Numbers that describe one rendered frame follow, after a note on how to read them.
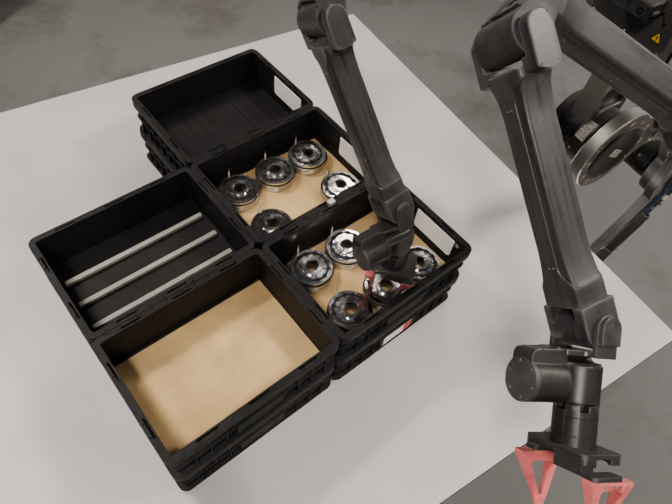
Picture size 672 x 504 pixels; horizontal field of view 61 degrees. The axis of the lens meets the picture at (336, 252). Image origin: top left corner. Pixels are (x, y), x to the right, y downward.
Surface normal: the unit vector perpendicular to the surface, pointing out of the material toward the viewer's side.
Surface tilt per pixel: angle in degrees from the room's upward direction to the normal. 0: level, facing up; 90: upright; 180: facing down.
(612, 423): 0
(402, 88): 0
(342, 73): 61
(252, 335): 0
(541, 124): 38
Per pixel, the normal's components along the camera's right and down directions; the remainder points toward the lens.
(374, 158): 0.44, 0.33
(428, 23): 0.09, -0.58
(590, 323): 0.39, 0.00
